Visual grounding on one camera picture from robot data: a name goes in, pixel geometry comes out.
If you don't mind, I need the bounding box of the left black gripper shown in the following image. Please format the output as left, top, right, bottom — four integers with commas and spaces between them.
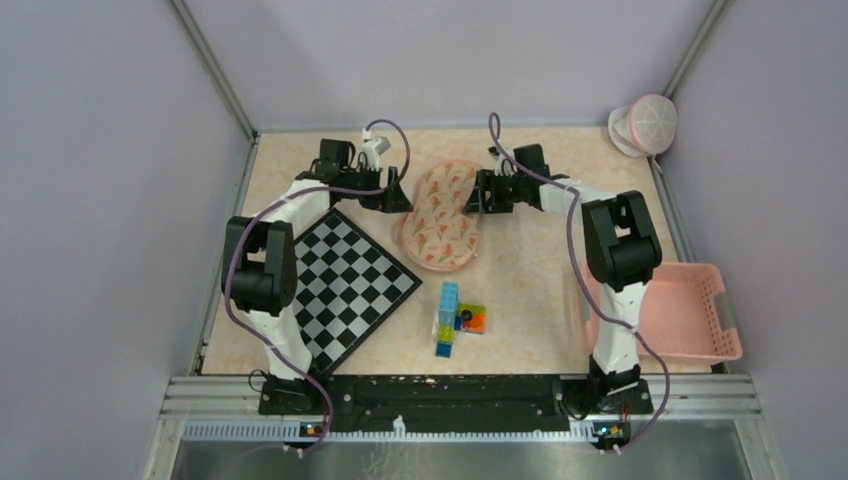
339, 162, 412, 213

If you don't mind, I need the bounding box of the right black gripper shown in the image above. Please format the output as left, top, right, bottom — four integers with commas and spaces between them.
462, 170, 526, 216

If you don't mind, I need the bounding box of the white pink mesh laundry bag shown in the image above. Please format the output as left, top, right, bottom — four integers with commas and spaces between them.
607, 94, 678, 158

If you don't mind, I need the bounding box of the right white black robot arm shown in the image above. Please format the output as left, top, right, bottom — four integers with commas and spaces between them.
463, 144, 662, 412

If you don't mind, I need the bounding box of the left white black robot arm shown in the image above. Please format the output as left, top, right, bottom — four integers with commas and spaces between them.
221, 134, 413, 414

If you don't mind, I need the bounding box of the black white checkerboard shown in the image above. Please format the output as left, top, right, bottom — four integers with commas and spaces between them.
293, 209, 422, 376

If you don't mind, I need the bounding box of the colourful toy block stack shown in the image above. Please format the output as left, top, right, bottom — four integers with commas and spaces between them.
432, 282, 487, 358

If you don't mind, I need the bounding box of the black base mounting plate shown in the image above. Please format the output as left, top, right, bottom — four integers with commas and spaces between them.
258, 374, 657, 434

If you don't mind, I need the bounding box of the pink plastic basket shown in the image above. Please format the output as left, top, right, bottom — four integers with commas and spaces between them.
581, 262, 743, 373

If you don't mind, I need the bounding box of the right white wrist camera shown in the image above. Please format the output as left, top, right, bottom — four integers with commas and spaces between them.
488, 147, 516, 176

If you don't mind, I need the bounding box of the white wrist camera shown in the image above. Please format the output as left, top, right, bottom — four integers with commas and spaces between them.
488, 147, 516, 176
360, 129, 391, 171

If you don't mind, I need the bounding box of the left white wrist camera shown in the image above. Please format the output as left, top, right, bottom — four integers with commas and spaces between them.
360, 129, 391, 171

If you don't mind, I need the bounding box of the aluminium frame rail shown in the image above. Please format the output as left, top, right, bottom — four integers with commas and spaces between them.
160, 374, 762, 444

